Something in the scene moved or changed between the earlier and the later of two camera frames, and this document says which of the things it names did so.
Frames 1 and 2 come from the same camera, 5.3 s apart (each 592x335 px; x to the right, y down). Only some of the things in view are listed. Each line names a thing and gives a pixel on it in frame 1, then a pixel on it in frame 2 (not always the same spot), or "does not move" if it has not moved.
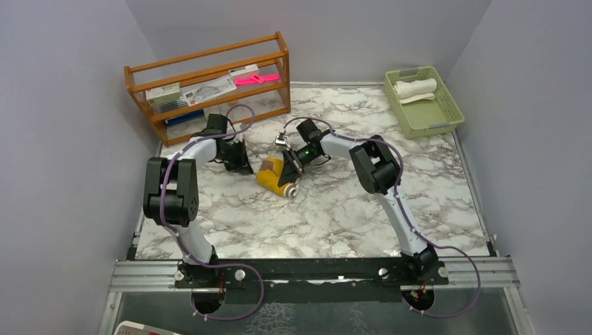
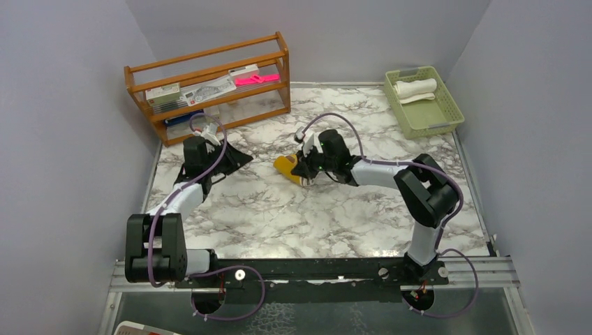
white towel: (416, 90) does not move
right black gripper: (292, 169) -> (301, 167)
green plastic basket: (424, 106) does not move
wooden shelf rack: (188, 93) does not move
